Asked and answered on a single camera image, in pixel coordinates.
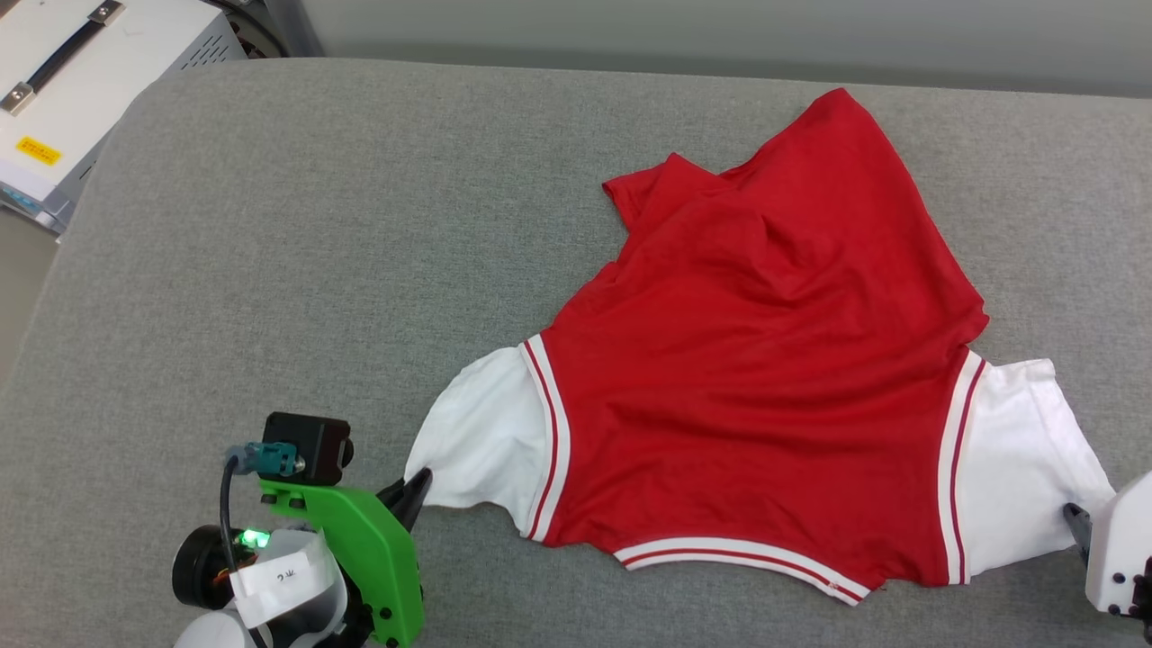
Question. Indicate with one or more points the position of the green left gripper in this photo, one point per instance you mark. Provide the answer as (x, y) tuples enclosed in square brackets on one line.
[(378, 558)]

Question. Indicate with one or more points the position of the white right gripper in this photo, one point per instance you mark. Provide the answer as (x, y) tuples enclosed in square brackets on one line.
[(1125, 540)]

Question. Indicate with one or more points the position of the red and white basketball jersey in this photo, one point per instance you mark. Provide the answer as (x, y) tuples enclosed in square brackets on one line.
[(765, 360)]

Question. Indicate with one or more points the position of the white paper tag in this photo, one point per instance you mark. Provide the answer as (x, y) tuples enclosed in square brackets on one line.
[(274, 585)]

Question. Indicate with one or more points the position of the yellow warning sticker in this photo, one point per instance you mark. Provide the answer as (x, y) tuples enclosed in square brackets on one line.
[(39, 150)]

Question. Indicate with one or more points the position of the white metal equipment box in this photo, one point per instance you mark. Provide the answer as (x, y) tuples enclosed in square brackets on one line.
[(99, 81)]

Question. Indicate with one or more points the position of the white partition panel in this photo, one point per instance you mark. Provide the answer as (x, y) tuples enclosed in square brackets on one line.
[(720, 31)]

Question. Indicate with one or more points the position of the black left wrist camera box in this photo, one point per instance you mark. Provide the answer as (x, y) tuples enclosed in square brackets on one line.
[(310, 445)]

